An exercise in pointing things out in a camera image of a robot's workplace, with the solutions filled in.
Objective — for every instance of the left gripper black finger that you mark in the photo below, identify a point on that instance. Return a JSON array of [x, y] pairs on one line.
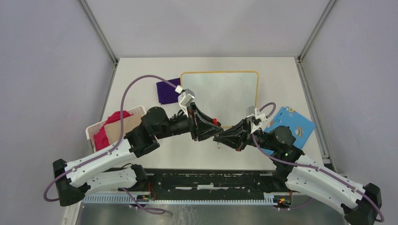
[[205, 131], [201, 118]]

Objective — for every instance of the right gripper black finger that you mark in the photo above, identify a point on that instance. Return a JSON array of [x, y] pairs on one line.
[[233, 142], [233, 131]]

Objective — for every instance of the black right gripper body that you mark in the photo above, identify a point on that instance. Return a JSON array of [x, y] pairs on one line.
[[250, 140]]

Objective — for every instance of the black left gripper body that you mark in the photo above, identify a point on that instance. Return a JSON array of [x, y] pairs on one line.
[[193, 123]]

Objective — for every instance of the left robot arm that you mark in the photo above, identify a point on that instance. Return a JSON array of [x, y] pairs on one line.
[[96, 172]]

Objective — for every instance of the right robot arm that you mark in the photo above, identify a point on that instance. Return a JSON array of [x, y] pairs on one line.
[[359, 204]]

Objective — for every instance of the yellow framed whiteboard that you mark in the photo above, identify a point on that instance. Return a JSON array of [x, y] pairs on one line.
[[223, 95]]

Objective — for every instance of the purple cloth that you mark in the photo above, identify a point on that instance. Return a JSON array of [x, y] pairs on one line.
[[166, 93]]

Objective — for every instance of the blue cartoon print cloth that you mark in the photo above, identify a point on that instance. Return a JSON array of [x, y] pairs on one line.
[[300, 126]]

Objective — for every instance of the beige cloth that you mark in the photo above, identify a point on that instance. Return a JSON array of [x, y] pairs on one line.
[[121, 127]]

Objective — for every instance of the red cloth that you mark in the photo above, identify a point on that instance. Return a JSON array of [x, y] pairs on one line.
[[109, 132]]

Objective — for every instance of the white plastic basket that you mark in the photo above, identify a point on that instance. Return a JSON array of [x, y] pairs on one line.
[[94, 129]]

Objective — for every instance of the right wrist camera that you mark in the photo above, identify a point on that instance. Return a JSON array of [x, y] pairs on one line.
[[255, 118]]

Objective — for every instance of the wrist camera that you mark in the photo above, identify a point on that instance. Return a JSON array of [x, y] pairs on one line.
[[186, 96], [255, 118]]

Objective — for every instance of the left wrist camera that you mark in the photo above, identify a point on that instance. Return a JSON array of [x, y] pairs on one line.
[[186, 96]]

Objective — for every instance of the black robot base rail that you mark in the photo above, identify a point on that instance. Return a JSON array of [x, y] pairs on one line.
[[192, 184]]

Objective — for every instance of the white slotted cable duct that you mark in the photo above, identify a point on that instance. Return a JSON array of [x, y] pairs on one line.
[[126, 199]]

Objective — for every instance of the grey aluminium frame post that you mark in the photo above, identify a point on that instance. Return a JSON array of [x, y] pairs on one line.
[[320, 22]]

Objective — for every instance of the left aluminium frame post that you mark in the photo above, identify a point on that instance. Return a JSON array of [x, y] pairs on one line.
[[98, 31]]

